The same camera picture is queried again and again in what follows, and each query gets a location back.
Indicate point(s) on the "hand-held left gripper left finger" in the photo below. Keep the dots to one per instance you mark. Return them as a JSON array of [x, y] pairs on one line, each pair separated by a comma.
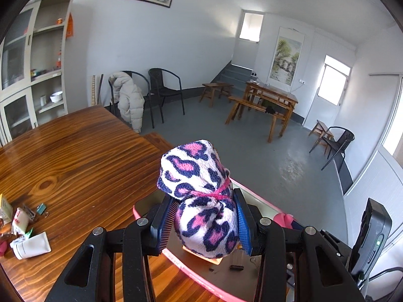
[[163, 232]]

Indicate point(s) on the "white tube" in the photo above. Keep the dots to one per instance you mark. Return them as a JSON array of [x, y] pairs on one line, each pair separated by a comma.
[[31, 245]]

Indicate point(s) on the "white puffer jacket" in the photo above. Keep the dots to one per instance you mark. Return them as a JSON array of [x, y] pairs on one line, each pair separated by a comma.
[[129, 100]]

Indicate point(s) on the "wooden chair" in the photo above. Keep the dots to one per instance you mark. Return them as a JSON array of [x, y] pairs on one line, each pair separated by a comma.
[[274, 92]]

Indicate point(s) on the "wide window white frame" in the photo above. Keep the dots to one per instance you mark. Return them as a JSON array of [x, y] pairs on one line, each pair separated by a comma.
[[393, 125]]

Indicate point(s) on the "small clutter on shelf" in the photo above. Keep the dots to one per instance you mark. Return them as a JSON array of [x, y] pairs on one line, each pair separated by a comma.
[[41, 73]]

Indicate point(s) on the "notched wooden stick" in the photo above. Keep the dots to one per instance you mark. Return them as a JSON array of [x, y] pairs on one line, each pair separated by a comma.
[[93, 89]]

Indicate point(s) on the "black metal chair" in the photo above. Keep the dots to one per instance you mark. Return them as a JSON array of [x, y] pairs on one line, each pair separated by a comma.
[[340, 138], [163, 85], [143, 78]]

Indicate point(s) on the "white door glass pane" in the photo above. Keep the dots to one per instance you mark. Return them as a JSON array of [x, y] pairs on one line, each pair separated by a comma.
[[330, 94]]

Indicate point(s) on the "white bowl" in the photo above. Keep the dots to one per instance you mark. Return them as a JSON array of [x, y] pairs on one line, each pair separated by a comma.
[[56, 97]]

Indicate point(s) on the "white wall socket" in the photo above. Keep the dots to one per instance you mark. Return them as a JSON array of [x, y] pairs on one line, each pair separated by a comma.
[[301, 81]]

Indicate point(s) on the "dark stick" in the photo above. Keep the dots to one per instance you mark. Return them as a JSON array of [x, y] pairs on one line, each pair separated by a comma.
[[100, 89]]

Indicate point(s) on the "pink knotted toy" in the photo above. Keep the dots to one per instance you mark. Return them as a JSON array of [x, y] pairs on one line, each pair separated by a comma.
[[283, 220]]

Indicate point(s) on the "beige box green top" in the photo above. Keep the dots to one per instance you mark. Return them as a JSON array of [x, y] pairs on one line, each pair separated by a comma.
[[5, 209]]

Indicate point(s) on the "leopard print sock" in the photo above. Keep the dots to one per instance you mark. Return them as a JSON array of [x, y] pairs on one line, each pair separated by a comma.
[[201, 220]]

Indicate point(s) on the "wooden stool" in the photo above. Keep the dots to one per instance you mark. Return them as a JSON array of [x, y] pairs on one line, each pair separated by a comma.
[[217, 86], [322, 129]]

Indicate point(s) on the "hanging scroll painting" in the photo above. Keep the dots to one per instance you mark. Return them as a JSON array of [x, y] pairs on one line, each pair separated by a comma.
[[286, 56]]

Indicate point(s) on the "orange hanging paper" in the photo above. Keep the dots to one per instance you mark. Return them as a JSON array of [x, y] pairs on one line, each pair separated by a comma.
[[70, 26]]

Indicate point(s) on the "orange bottle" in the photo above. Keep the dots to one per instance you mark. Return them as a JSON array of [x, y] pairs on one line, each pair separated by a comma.
[[58, 61]]

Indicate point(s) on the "small square window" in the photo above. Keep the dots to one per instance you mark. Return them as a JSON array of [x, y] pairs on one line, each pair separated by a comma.
[[251, 25]]

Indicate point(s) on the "beige glass-door cabinet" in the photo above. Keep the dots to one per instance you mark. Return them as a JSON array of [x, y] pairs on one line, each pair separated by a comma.
[[34, 85]]

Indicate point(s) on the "white sachet green end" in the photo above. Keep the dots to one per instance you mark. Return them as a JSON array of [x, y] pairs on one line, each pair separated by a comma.
[[29, 233]]

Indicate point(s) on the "grey stairs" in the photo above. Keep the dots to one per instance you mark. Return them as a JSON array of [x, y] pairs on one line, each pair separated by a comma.
[[233, 74]]

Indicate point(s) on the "small green binder clip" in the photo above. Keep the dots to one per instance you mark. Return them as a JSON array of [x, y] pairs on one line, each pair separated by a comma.
[[42, 209]]

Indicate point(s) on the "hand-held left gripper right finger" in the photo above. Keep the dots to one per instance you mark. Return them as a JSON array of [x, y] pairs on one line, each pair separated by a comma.
[[244, 226]]

